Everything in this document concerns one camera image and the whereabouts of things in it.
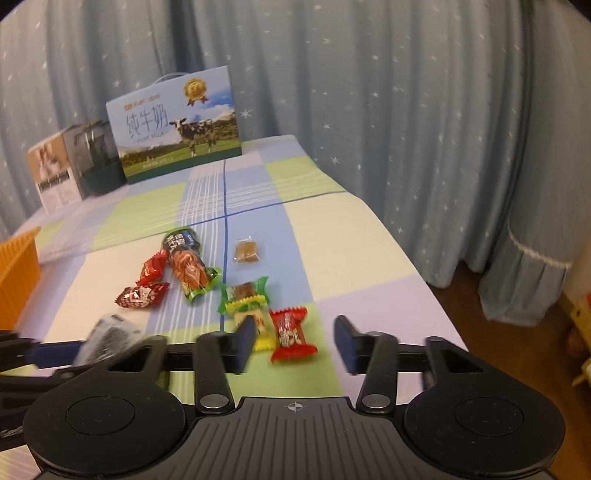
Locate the orange plastic tray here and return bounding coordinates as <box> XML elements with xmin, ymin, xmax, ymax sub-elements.
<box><xmin>0</xmin><ymin>226</ymin><xmax>44</xmax><ymax>333</ymax></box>

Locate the white product box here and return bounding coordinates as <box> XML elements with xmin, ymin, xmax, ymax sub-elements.
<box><xmin>25</xmin><ymin>130</ymin><xmax>86</xmax><ymax>214</ymax></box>

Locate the small bright red candy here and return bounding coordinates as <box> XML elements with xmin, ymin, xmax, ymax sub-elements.
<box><xmin>135</xmin><ymin>250</ymin><xmax>170</xmax><ymax>287</ymax></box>

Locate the blue star-print curtain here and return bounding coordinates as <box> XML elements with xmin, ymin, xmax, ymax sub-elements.
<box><xmin>0</xmin><ymin>0</ymin><xmax>591</xmax><ymax>291</ymax></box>

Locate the brown square clear-wrapped snack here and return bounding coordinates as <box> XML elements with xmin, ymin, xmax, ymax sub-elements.
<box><xmin>233</xmin><ymin>237</ymin><xmax>262</xmax><ymax>265</ymax></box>

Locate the blue lace-trimmed cover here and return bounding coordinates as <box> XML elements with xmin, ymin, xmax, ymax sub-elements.
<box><xmin>478</xmin><ymin>210</ymin><xmax>579</xmax><ymax>334</ymax></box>

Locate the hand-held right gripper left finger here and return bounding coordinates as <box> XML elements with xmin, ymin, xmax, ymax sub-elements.
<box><xmin>85</xmin><ymin>315</ymin><xmax>258</xmax><ymax>414</ymax></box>

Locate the green packet with brown snack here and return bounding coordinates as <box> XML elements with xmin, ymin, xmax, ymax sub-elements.
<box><xmin>217</xmin><ymin>275</ymin><xmax>270</xmax><ymax>318</ymax></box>

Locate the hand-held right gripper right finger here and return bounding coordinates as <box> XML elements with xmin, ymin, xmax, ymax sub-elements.
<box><xmin>333</xmin><ymin>315</ymin><xmax>497</xmax><ymax>414</ymax></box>

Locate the yellow snack packet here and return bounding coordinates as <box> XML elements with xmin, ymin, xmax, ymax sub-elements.
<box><xmin>233</xmin><ymin>308</ymin><xmax>274</xmax><ymax>354</ymax></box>

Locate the blue milk carton with cow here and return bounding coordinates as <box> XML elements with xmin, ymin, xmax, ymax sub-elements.
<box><xmin>105</xmin><ymin>65</ymin><xmax>243</xmax><ymax>186</ymax></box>

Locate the dark red white candy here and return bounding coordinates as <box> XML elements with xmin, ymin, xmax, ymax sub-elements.
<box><xmin>114</xmin><ymin>281</ymin><xmax>171</xmax><ymax>311</ymax></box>

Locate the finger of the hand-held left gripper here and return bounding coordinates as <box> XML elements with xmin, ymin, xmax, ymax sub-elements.
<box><xmin>0</xmin><ymin>372</ymin><xmax>70</xmax><ymax>394</ymax></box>
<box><xmin>0</xmin><ymin>330</ymin><xmax>86</xmax><ymax>371</ymax></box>

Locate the red snack packet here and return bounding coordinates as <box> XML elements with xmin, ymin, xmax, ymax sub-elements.
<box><xmin>268</xmin><ymin>306</ymin><xmax>321</xmax><ymax>364</ymax></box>

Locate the checked tablecloth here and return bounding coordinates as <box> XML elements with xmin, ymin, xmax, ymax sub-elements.
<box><xmin>0</xmin><ymin>134</ymin><xmax>472</xmax><ymax>480</ymax></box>

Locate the long green sausage packet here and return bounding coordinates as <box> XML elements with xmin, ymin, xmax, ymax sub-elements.
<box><xmin>161</xmin><ymin>226</ymin><xmax>223</xmax><ymax>306</ymax></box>

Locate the black white snack packet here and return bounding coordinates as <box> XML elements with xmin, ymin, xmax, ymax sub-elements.
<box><xmin>73</xmin><ymin>313</ymin><xmax>142</xmax><ymax>368</ymax></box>

